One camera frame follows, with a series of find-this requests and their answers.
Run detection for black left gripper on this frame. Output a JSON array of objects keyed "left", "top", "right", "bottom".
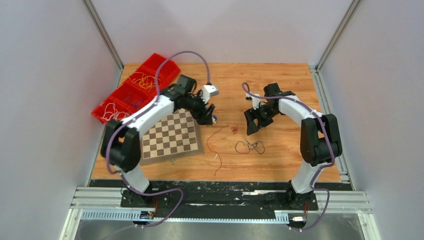
[{"left": 183, "top": 89, "right": 215, "bottom": 126}]

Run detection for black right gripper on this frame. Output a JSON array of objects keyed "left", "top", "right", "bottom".
[{"left": 245, "top": 104, "right": 280, "bottom": 136}]

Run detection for red wire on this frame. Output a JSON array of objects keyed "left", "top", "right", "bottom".
[{"left": 205, "top": 121, "right": 240, "bottom": 176}]

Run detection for yellow wire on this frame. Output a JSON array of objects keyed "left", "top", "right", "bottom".
[{"left": 132, "top": 72, "right": 163, "bottom": 92}]

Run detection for white wire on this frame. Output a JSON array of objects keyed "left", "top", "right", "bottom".
[{"left": 99, "top": 101, "right": 132, "bottom": 123}]

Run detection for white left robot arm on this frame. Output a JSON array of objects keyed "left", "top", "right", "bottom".
[{"left": 100, "top": 75, "right": 219, "bottom": 207}]

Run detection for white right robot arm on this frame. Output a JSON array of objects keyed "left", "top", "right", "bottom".
[{"left": 241, "top": 82, "right": 343, "bottom": 209}]

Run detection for white blue toy car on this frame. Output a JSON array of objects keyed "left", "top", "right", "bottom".
[{"left": 207, "top": 104, "right": 217, "bottom": 126}]

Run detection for wooden chessboard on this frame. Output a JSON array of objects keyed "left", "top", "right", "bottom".
[{"left": 140, "top": 109, "right": 204, "bottom": 166}]

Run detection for red plastic bin tray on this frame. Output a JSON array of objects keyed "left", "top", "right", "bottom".
[{"left": 91, "top": 53, "right": 166, "bottom": 124}]

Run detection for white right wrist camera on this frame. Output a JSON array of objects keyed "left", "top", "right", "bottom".
[{"left": 245, "top": 93, "right": 262, "bottom": 110}]

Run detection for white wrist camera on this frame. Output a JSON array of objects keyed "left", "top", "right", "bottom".
[
  {"left": 245, "top": 93, "right": 262, "bottom": 110},
  {"left": 200, "top": 84, "right": 220, "bottom": 104}
]

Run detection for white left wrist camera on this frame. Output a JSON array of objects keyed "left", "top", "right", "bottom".
[{"left": 200, "top": 84, "right": 220, "bottom": 104}]

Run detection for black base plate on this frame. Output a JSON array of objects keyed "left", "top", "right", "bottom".
[{"left": 89, "top": 180, "right": 354, "bottom": 220}]

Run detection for aluminium frame rail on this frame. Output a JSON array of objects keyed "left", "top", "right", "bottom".
[{"left": 60, "top": 187, "right": 380, "bottom": 240}]

